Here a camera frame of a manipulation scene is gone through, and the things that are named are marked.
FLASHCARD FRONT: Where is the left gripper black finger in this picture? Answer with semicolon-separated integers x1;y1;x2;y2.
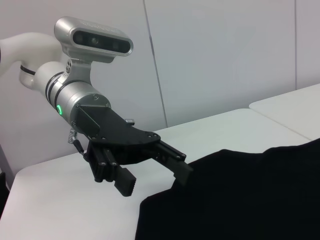
154;139;195;187

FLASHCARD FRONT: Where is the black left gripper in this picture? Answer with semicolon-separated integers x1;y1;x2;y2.
74;101;161;198

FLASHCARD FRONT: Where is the black t-shirt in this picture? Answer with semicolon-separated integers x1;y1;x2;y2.
134;137;320;240

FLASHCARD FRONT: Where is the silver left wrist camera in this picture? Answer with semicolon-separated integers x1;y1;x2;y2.
53;16;134;83

